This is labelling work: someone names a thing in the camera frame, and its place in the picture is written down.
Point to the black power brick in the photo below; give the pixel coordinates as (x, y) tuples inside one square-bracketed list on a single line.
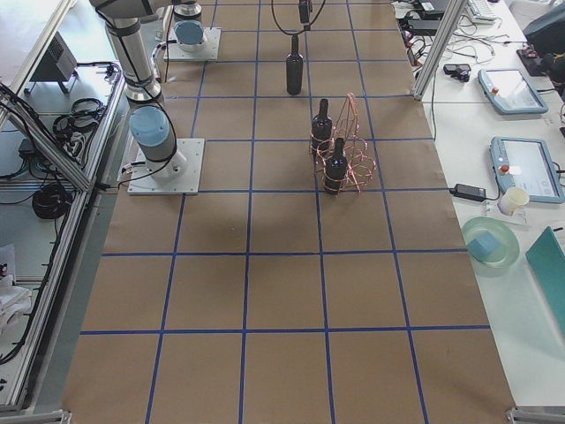
[(468, 192)]

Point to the teach pendant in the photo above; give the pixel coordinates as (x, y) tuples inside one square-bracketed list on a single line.
[(510, 92), (526, 163)]

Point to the copper wire wine basket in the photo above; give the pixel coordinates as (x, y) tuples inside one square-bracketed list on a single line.
[(361, 166)]

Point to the aluminium frame post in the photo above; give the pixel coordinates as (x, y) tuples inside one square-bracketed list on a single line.
[(443, 34)]

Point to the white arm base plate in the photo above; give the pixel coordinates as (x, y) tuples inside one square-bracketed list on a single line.
[(180, 175), (203, 52)]

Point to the dark wine bottle right slot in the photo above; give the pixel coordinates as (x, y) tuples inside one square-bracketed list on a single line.
[(322, 126)]

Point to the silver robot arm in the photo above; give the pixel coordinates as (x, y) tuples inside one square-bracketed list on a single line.
[(190, 34), (143, 91)]

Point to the blue sponge block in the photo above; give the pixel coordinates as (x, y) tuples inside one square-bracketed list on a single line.
[(483, 245)]

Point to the lower teach pendant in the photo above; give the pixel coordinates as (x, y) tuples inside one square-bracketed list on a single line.
[(526, 163)]

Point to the grey electronics box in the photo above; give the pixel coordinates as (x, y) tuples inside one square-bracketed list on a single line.
[(58, 65)]

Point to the green glass plate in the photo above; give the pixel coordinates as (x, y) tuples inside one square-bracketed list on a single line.
[(507, 254)]

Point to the dark wine bottle slot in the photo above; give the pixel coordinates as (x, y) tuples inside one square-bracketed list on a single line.
[(335, 168), (322, 126)]

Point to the dark wine bottle carried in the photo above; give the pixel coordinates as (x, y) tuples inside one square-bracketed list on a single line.
[(294, 68)]

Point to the teal notebook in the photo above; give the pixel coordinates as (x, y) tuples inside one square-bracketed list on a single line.
[(546, 260)]

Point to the dark wine bottle left slot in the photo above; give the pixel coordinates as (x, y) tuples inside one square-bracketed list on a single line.
[(335, 168)]

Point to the upper teach pendant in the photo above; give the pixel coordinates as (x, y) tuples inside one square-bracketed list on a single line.
[(510, 92)]

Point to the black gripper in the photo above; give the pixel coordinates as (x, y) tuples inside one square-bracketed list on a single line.
[(304, 11)]

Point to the white paper cup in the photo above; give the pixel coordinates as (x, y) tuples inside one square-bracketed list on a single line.
[(513, 199)]

